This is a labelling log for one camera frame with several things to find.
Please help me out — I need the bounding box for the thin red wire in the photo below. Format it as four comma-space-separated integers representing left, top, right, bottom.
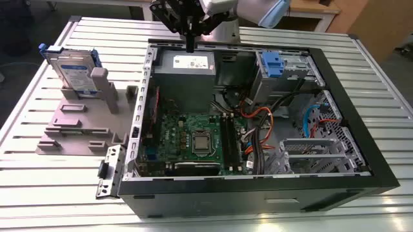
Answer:
146, 86, 161, 139

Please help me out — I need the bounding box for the wooden cabinet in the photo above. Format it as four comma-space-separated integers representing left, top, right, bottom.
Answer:
327, 0, 413, 63

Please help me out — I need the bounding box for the green motherboard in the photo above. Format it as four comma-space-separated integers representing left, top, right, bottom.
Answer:
138, 113, 255, 177

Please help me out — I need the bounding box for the hard disk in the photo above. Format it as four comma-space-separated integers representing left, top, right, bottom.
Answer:
37, 43, 102, 99

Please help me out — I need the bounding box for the blue drive bay latch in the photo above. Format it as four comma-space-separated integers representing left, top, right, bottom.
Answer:
263, 52, 284, 78

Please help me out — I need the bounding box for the orange wire bundle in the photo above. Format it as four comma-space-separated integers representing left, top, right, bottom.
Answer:
239, 106, 277, 156

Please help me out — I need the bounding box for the grey metal disk bay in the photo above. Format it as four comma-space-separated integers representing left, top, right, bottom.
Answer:
279, 138, 356, 174

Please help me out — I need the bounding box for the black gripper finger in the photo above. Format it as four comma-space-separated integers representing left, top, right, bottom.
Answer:
189, 11, 239, 53
149, 0, 191, 53

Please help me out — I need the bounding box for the black PC case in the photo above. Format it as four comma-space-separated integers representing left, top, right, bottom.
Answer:
117, 38, 400, 219

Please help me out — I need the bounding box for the green RAM stick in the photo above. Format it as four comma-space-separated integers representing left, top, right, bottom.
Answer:
57, 130, 109, 135

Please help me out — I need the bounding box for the grey expansion card bracket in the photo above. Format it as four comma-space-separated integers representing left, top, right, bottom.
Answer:
94, 144, 126, 200

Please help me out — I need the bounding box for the white desk frame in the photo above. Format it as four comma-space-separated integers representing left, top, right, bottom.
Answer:
44, 0, 154, 22

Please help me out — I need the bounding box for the grey parts rack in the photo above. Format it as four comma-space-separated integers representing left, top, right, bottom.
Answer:
34, 67, 140, 156

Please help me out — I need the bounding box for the blue data wire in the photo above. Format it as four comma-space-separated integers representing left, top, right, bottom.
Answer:
301, 102, 330, 139

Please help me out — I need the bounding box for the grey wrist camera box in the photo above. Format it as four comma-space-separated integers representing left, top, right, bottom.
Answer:
197, 0, 240, 18

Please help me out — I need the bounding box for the CPU socket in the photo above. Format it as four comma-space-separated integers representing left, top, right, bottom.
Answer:
189, 130, 216, 159

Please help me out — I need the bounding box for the yellow black wire bundle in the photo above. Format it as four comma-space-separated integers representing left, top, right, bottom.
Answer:
211, 100, 235, 114

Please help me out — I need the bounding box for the black RAM slot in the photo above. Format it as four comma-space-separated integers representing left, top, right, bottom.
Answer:
227, 113, 243, 171
220, 113, 235, 172

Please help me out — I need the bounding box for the black graphics card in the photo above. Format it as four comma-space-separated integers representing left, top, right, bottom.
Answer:
164, 161, 221, 176

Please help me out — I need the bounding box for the silver CPU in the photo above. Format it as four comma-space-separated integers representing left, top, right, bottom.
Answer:
192, 136, 212, 150

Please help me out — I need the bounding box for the wooden desk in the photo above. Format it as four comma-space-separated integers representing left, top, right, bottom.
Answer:
284, 0, 342, 33

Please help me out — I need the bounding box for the black cable bundle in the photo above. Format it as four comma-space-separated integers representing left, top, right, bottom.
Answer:
252, 88, 323, 175

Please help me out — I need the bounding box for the grey power supply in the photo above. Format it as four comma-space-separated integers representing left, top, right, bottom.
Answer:
150, 50, 216, 114

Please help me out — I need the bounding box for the orange disk power wire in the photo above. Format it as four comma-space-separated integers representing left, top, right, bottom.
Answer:
318, 119, 342, 129

